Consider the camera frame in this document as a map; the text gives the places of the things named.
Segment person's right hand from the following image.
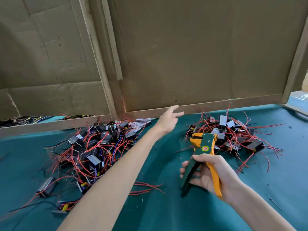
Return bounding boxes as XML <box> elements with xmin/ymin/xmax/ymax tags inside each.
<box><xmin>179</xmin><ymin>154</ymin><xmax>242</xmax><ymax>204</ymax></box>

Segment person's left hand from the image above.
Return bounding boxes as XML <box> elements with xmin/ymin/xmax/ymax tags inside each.
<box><xmin>153</xmin><ymin>105</ymin><xmax>185</xmax><ymax>139</ymax></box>

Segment orange green wire strippers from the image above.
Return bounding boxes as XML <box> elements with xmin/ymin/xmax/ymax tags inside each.
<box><xmin>180</xmin><ymin>133</ymin><xmax>223</xmax><ymax>198</ymax></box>

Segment pile of wired transformers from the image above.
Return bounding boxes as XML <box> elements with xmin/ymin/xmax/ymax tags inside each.
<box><xmin>0</xmin><ymin>113</ymin><xmax>167</xmax><ymax>215</ymax></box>
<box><xmin>185</xmin><ymin>103</ymin><xmax>286</xmax><ymax>174</ymax></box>

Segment person's left forearm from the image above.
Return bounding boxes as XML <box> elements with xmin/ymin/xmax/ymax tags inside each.
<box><xmin>57</xmin><ymin>126</ymin><xmax>165</xmax><ymax>231</ymax></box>

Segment person's right forearm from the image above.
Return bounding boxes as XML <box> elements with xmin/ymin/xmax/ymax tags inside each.
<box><xmin>226</xmin><ymin>183</ymin><xmax>296</xmax><ymax>231</ymax></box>

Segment smooth brown cardboard panel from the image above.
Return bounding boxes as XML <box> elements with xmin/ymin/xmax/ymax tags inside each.
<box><xmin>108</xmin><ymin>0</ymin><xmax>308</xmax><ymax>111</ymax></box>

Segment thin wooden strip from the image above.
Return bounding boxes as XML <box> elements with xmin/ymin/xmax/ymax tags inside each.
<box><xmin>101</xmin><ymin>0</ymin><xmax>123</xmax><ymax>81</ymax></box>

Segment flat grey board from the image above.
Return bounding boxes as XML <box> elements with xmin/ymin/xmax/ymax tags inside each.
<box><xmin>284</xmin><ymin>90</ymin><xmax>308</xmax><ymax>116</ymax></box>

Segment creased brown cardboard panel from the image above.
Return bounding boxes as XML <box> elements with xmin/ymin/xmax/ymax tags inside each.
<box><xmin>0</xmin><ymin>0</ymin><xmax>111</xmax><ymax>121</ymax></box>

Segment long wooden bottom rail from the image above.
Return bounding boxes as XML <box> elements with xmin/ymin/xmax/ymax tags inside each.
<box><xmin>124</xmin><ymin>94</ymin><xmax>284</xmax><ymax>119</ymax></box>

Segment wide wooden post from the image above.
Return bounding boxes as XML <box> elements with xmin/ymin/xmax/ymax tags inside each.
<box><xmin>78</xmin><ymin>0</ymin><xmax>118</xmax><ymax>119</ymax></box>

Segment short wooden bottom rail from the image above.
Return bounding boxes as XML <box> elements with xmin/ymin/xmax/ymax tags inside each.
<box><xmin>0</xmin><ymin>115</ymin><xmax>114</xmax><ymax>139</ymax></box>

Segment wooden corner post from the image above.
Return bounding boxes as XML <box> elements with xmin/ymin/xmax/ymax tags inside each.
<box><xmin>281</xmin><ymin>26</ymin><xmax>308</xmax><ymax>104</ymax></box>

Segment heap of black cables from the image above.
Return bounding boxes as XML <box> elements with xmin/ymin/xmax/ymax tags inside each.
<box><xmin>0</xmin><ymin>114</ymin><xmax>94</xmax><ymax>128</ymax></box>

